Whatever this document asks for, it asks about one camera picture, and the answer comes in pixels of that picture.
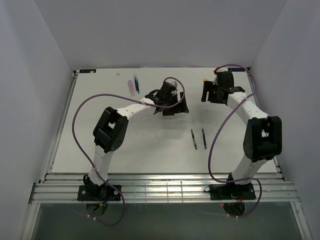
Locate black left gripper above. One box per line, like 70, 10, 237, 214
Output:
162, 92, 188, 116

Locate green ink pen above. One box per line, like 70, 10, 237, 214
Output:
190, 128, 198, 150

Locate purple ink pen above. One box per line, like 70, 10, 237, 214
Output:
201, 128, 207, 149

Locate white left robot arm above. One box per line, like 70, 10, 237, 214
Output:
83, 80, 189, 200

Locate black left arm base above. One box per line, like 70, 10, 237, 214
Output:
76, 185, 121, 202

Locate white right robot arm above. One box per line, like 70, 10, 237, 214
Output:
201, 69, 282, 199

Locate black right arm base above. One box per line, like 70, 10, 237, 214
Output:
204, 183, 256, 200

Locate blue ink pen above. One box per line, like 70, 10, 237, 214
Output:
133, 74, 140, 94

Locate pink highlighter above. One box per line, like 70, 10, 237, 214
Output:
127, 80, 136, 97

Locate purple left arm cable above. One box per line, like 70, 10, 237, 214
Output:
71, 76, 186, 227

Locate aluminium frame rail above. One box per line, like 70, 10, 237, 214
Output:
29, 172, 300, 204

